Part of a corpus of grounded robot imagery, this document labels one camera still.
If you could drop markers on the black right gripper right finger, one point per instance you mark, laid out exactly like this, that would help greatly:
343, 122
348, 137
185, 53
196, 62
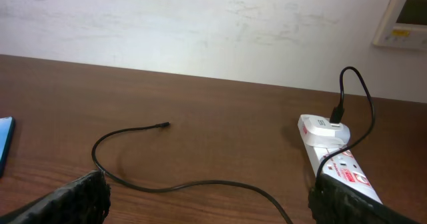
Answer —
333, 202

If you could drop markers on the white USB charger adapter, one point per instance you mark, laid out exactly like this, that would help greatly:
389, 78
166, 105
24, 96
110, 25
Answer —
317, 131

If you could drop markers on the white wall control panel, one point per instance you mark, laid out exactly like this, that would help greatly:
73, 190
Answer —
403, 25

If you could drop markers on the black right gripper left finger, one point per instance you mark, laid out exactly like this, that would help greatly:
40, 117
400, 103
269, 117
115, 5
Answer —
84, 200

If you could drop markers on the white power strip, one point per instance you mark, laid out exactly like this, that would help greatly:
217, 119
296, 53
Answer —
342, 167

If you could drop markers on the blue Galaxy smartphone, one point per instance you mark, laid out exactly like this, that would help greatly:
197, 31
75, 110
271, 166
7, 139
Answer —
6, 132

